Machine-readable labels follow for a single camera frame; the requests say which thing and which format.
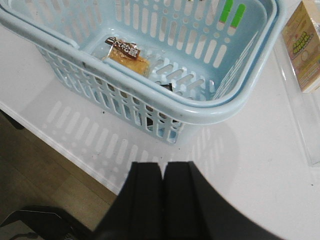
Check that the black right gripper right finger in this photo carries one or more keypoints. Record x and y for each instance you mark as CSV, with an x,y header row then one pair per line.
x,y
194,210

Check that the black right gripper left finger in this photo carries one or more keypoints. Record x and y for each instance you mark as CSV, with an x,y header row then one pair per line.
x,y
136,213

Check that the beige green carton box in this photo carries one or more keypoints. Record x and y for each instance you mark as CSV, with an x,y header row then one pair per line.
x,y
301,36

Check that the clear acrylic tray right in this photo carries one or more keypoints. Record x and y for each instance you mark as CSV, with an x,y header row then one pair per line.
x,y
305,107

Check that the green white package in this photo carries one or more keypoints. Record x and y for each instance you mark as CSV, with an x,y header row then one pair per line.
x,y
229,17

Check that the light blue plastic basket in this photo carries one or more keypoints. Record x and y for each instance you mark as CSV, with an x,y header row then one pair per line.
x,y
198,76

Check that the packaged bread with brown label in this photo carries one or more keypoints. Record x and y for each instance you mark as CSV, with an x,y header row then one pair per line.
x,y
128,55

